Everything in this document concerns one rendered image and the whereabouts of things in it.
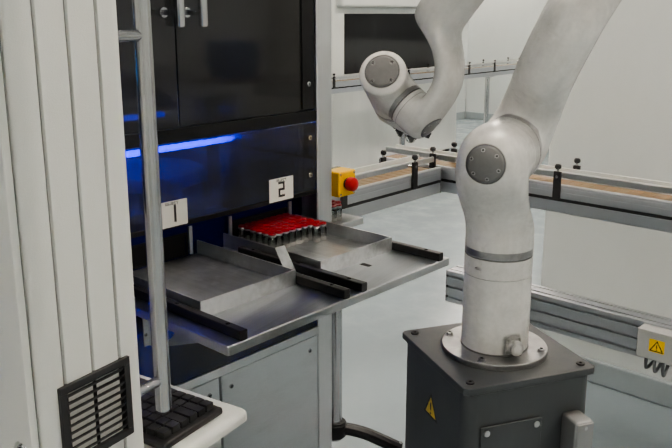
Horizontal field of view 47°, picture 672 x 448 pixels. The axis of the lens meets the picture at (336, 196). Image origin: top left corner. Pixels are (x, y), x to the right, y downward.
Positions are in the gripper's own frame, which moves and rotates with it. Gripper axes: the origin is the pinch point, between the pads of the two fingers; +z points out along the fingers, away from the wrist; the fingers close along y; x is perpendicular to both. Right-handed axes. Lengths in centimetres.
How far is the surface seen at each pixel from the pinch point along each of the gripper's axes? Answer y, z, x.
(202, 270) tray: 28, 11, 48
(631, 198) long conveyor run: -46, 81, -31
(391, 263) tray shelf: -5.7, 26.1, 24.5
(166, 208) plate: 39, 0, 40
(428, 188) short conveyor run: 14, 104, -9
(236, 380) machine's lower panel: 16, 37, 69
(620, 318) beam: -60, 101, 0
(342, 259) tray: 3.3, 19.4, 29.8
